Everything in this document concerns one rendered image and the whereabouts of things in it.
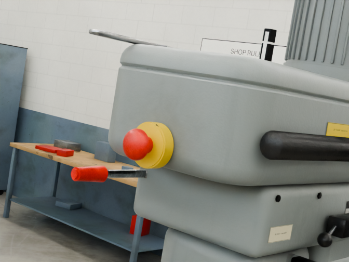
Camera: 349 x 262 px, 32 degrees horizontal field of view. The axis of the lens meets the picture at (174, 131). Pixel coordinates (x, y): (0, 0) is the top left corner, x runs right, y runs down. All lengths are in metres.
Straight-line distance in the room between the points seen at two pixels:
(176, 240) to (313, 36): 0.43
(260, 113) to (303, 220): 0.22
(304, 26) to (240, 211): 0.42
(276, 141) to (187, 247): 0.28
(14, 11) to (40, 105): 1.49
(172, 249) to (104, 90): 6.44
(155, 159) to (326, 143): 0.22
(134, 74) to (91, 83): 6.69
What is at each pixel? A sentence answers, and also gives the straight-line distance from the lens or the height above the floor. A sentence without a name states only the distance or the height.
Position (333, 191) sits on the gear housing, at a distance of 0.98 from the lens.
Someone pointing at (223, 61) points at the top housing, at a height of 1.88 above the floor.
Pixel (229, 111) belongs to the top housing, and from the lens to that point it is 0.74.
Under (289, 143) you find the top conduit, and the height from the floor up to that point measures 1.80.
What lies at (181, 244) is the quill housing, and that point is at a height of 1.60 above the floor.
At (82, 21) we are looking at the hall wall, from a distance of 7.80.
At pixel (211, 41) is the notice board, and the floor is 2.35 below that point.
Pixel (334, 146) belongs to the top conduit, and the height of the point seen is 1.80.
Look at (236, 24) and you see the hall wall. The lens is 6.22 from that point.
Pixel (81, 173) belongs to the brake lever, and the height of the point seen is 1.70.
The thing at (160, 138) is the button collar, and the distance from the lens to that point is 0.76.
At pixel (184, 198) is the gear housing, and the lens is 0.89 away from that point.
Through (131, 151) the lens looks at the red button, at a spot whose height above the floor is 1.75.
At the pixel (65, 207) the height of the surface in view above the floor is 0.24.
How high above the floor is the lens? 1.84
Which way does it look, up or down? 4 degrees down
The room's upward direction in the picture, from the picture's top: 9 degrees clockwise
